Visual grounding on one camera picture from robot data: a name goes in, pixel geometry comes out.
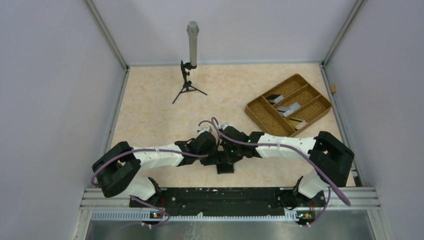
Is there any black leather card holder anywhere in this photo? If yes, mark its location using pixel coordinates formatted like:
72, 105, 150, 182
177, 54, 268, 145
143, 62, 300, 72
216, 151, 235, 175

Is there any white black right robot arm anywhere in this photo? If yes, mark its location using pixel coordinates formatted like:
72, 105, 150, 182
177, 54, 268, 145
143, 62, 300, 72
217, 124, 355, 206

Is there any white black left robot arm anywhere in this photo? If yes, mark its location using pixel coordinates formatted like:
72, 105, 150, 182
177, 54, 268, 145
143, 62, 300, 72
90, 130, 218, 207

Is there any silver card stack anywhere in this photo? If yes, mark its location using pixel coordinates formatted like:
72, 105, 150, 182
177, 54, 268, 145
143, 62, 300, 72
276, 102, 301, 117

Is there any black card stack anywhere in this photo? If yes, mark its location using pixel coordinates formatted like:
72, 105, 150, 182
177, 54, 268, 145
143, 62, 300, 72
265, 94, 285, 105

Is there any gold card stack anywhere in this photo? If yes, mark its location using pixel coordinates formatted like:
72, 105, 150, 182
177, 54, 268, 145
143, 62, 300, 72
287, 118, 308, 131

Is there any black mini tripod stand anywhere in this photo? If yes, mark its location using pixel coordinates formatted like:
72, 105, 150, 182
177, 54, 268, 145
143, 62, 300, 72
172, 60, 208, 104

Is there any woven wicker divided tray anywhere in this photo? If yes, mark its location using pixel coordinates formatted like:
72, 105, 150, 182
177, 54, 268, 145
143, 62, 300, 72
244, 73, 332, 137

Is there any grey microphone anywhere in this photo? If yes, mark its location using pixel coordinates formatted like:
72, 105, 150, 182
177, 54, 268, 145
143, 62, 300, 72
186, 21, 200, 69

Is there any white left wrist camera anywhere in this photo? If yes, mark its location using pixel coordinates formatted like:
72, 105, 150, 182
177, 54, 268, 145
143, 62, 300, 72
197, 125, 213, 135

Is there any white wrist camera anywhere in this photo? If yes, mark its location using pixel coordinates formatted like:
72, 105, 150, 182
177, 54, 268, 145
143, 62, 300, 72
197, 125, 213, 135
219, 123, 234, 132

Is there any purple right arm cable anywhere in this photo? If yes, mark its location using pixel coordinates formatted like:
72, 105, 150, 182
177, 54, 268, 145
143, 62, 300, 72
210, 116, 351, 228

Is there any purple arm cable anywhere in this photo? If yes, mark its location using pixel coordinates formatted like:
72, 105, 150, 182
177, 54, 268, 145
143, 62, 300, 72
210, 116, 351, 228
90, 120, 221, 240

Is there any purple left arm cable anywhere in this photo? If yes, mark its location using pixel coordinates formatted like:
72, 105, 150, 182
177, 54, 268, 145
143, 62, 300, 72
90, 120, 221, 240

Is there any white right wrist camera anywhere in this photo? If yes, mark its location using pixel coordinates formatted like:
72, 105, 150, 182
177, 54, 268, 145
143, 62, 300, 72
219, 123, 234, 132

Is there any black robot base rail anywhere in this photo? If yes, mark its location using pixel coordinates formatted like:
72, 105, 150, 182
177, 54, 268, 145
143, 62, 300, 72
148, 187, 325, 217

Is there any small wooden wall block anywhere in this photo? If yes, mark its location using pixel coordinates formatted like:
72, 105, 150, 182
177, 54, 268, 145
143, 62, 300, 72
329, 84, 337, 94

